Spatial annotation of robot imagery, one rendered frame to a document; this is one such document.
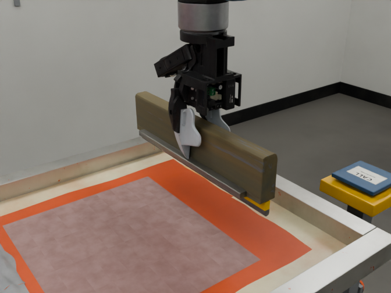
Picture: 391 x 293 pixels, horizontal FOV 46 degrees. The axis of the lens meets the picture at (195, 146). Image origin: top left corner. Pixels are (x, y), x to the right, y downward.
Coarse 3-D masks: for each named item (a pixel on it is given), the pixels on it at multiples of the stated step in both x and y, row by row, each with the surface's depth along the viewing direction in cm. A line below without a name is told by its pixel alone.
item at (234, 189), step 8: (144, 136) 87; (152, 136) 86; (160, 144) 83; (168, 144) 83; (168, 152) 81; (176, 152) 79; (184, 160) 77; (192, 160) 77; (192, 168) 76; (200, 168) 74; (208, 168) 74; (208, 176) 72; (216, 176) 72; (224, 184) 70; (232, 184) 69; (232, 192) 68; (240, 192) 67
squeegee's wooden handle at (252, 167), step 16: (144, 96) 87; (144, 112) 87; (160, 112) 82; (144, 128) 89; (160, 128) 84; (208, 128) 72; (176, 144) 81; (208, 144) 72; (224, 144) 69; (240, 144) 67; (256, 144) 67; (208, 160) 74; (224, 160) 70; (240, 160) 67; (256, 160) 64; (272, 160) 64; (224, 176) 71; (240, 176) 68; (256, 176) 65; (272, 176) 65; (256, 192) 66; (272, 192) 67
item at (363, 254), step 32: (64, 160) 96; (96, 160) 98; (128, 160) 103; (0, 192) 87; (288, 192) 84; (320, 224) 79; (352, 224) 75; (352, 256) 68; (384, 256) 71; (288, 288) 62; (320, 288) 62
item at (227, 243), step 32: (192, 224) 81; (224, 224) 81; (256, 224) 81; (96, 256) 73; (128, 256) 73; (160, 256) 73; (192, 256) 73; (224, 256) 73; (256, 256) 73; (288, 256) 73; (32, 288) 66; (64, 288) 66; (96, 288) 66; (128, 288) 66; (160, 288) 66; (192, 288) 66; (224, 288) 66
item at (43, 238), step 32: (96, 192) 91; (128, 192) 91; (160, 192) 91; (192, 192) 91; (224, 192) 91; (0, 224) 81; (32, 224) 81; (64, 224) 81; (96, 224) 81; (128, 224) 81; (160, 224) 81; (32, 256) 73; (64, 256) 73
